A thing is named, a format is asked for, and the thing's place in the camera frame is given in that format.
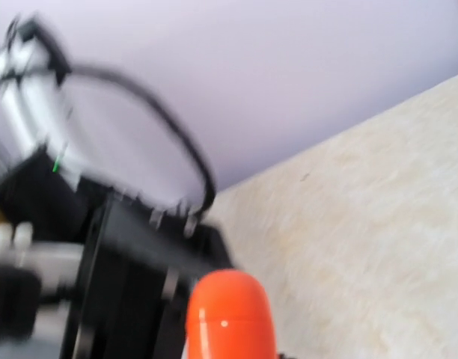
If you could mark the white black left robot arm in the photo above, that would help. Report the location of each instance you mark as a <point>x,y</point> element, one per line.
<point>42,188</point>

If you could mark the red round case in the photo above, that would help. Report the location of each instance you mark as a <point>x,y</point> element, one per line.
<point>229,317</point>

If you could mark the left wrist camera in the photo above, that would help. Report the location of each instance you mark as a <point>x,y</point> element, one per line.
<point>34,276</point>

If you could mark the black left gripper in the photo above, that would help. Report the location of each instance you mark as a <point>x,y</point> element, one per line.
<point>135,277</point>

